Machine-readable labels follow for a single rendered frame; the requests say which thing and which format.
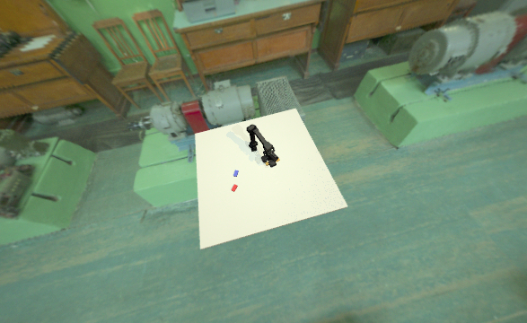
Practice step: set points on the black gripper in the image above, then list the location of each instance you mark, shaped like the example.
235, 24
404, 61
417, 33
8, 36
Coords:
270, 162

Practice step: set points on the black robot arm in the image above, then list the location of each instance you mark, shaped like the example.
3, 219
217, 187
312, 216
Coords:
253, 131

